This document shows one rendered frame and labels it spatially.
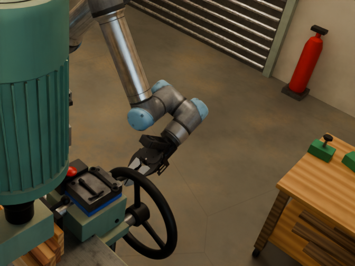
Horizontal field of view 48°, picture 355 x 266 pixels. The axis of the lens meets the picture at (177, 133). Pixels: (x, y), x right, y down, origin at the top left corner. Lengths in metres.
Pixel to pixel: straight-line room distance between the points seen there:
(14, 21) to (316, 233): 1.89
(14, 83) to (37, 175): 0.17
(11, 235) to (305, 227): 1.63
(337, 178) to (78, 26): 1.30
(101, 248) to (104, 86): 2.27
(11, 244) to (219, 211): 1.66
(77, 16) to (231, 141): 1.70
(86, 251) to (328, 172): 1.33
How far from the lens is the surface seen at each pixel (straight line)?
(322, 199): 1.85
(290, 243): 2.09
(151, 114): 1.20
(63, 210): 0.96
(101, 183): 0.96
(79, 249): 0.97
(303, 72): 3.47
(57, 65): 0.55
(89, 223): 0.94
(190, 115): 1.28
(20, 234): 0.79
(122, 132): 2.70
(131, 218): 1.12
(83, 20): 1.40
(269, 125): 3.10
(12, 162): 0.61
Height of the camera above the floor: 1.70
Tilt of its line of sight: 38 degrees down
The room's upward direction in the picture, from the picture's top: 12 degrees clockwise
